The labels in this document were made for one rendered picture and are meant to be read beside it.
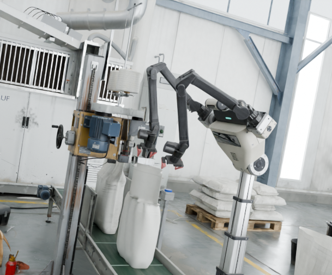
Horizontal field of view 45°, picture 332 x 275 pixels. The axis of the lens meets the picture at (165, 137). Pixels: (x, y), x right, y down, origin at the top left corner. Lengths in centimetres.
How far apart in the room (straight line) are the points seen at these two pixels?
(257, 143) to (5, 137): 379
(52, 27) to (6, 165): 189
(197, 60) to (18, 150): 386
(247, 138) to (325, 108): 746
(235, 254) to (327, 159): 750
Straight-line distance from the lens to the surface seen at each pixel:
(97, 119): 275
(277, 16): 902
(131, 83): 279
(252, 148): 254
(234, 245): 281
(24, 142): 561
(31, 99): 558
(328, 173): 1025
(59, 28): 539
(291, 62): 867
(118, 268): 276
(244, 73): 841
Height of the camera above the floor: 141
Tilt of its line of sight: 3 degrees down
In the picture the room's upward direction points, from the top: 10 degrees clockwise
